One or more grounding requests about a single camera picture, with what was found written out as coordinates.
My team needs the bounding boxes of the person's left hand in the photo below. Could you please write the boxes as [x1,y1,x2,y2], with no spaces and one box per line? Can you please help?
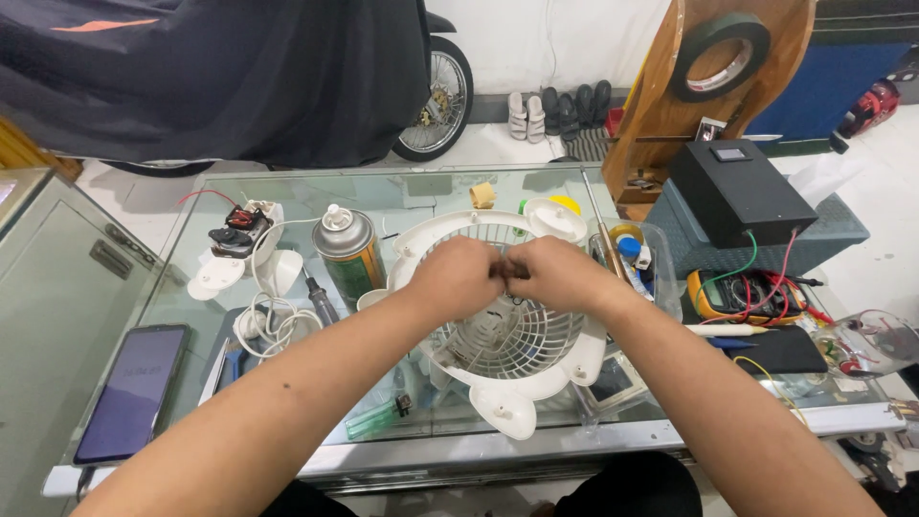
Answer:
[399,236,511,326]

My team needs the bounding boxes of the person's right hand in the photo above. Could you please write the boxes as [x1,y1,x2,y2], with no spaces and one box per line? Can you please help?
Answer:
[503,236,636,321]

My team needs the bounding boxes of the white fan grille housing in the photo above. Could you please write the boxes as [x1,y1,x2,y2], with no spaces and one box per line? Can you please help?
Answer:
[357,197,610,441]

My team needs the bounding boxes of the clear plastic parts tray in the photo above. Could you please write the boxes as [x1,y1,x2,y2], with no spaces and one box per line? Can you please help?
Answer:
[589,217,683,323]

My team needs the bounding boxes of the green spray can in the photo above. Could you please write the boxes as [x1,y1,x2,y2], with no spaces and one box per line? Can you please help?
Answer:
[312,204,389,311]

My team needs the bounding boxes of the small digital meter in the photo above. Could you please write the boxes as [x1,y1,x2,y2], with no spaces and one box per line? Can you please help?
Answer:
[579,350,649,416]

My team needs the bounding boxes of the white sandal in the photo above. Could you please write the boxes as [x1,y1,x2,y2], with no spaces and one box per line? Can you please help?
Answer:
[526,95,547,145]
[507,91,528,142]

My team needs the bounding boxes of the black sandal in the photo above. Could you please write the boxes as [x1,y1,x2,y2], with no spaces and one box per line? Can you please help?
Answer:
[592,79,613,127]
[540,86,561,136]
[557,93,581,142]
[574,83,596,130]

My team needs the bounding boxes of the green lighter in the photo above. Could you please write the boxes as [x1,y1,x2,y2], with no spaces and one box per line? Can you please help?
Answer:
[345,393,413,440]

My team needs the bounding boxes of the white pen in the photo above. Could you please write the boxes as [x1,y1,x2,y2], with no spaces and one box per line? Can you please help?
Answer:
[684,323,771,338]

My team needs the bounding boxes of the yellow multimeter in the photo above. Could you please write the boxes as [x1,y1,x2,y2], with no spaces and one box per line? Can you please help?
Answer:
[686,269,808,326]

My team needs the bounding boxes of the black power supply box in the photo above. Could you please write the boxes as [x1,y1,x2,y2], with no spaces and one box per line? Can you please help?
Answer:
[668,139,819,249]

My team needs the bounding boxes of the person's black trousers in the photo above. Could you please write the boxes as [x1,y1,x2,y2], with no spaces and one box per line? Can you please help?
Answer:
[258,451,705,517]

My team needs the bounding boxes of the wooden tape holder stand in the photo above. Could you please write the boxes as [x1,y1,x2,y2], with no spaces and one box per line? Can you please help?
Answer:
[602,0,818,216]

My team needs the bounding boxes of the white fan motor base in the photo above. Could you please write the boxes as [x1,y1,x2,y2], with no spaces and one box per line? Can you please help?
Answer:
[187,200,305,303]

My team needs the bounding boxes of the black pouch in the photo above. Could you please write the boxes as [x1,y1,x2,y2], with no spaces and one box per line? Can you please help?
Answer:
[732,326,829,376]

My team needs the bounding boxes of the blue utility knife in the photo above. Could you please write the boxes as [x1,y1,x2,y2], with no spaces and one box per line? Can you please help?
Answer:
[198,337,249,407]

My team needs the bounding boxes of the black tape roll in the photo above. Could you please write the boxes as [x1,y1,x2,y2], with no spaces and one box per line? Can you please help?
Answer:
[668,12,772,103]

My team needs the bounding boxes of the covered motorcycle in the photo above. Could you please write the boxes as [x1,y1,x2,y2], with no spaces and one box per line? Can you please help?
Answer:
[0,0,475,178]

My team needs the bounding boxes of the clear glass cup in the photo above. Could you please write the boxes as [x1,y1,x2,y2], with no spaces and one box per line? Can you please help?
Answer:
[816,309,919,380]

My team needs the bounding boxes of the black smartphone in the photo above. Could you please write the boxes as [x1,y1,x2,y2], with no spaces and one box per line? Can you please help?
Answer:
[72,323,192,466]

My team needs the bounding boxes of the red helmet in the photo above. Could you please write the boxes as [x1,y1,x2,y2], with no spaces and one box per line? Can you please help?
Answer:
[830,78,903,155]

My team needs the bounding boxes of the wooden handled soldering iron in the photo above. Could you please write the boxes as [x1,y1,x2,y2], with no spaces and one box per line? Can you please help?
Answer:
[579,165,628,282]

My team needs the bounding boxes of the black handled screwdriver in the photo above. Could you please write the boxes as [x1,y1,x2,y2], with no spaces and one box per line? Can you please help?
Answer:
[302,264,341,328]

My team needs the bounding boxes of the white power cord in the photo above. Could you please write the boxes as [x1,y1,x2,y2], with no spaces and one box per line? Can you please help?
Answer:
[233,217,325,360]

